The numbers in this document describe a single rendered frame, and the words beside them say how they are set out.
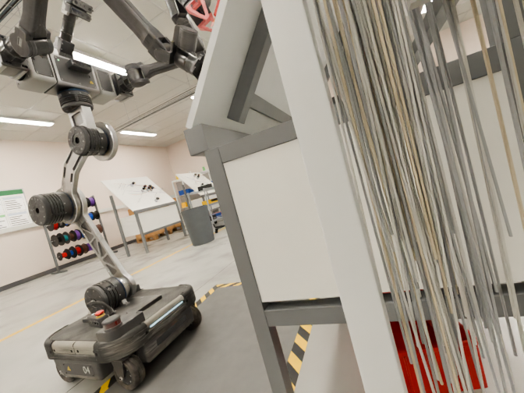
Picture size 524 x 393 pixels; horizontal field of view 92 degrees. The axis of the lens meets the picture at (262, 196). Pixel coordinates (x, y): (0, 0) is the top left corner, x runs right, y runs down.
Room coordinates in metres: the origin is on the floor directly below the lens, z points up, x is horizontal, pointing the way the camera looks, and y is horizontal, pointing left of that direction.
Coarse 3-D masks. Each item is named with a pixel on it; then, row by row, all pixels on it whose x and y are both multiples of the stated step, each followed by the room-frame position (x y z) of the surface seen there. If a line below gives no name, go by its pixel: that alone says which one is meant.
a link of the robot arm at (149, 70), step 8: (128, 64) 1.37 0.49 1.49; (136, 64) 1.39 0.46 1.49; (152, 64) 1.39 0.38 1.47; (160, 64) 1.39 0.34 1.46; (168, 64) 1.39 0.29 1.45; (144, 72) 1.39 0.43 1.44; (152, 72) 1.39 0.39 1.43; (160, 72) 1.42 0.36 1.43; (136, 80) 1.38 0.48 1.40; (144, 80) 1.40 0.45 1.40
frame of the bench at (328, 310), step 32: (448, 64) 0.41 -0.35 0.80; (480, 64) 0.40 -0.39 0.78; (288, 128) 0.52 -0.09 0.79; (224, 160) 0.58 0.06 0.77; (224, 192) 0.59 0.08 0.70; (256, 288) 0.59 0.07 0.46; (256, 320) 0.59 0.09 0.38; (288, 320) 0.56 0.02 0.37; (320, 320) 0.54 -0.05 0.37; (288, 384) 0.60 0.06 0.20
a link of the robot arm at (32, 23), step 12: (24, 0) 0.88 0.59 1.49; (36, 0) 0.87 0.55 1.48; (24, 12) 0.90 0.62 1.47; (36, 12) 0.89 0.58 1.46; (24, 24) 0.92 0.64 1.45; (36, 24) 0.92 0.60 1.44; (12, 36) 0.93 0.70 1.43; (24, 36) 0.92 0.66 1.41; (36, 36) 0.94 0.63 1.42; (48, 36) 1.00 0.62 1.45; (24, 48) 0.95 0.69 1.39; (36, 48) 0.96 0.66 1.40
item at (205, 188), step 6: (204, 186) 6.41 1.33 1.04; (210, 186) 6.40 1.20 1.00; (198, 192) 6.07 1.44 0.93; (204, 192) 6.01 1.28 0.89; (204, 204) 6.48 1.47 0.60; (210, 204) 6.07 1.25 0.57; (210, 210) 6.01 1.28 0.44; (210, 216) 6.10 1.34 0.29; (216, 216) 6.33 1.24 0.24; (216, 222) 6.92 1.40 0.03
